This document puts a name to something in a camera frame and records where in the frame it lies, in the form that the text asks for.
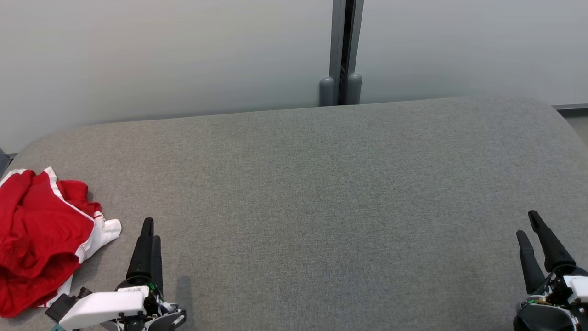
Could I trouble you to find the grey metal partition post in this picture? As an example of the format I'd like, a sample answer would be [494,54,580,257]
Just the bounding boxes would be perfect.
[319,0,365,107]

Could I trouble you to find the red jersey with white sleeves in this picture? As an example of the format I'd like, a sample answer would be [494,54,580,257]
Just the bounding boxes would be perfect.
[0,166,123,319]

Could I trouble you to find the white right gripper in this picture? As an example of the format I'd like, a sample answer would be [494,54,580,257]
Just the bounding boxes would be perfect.
[514,210,588,331]

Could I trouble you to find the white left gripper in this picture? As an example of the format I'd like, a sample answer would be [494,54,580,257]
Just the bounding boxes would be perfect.
[59,217,187,331]

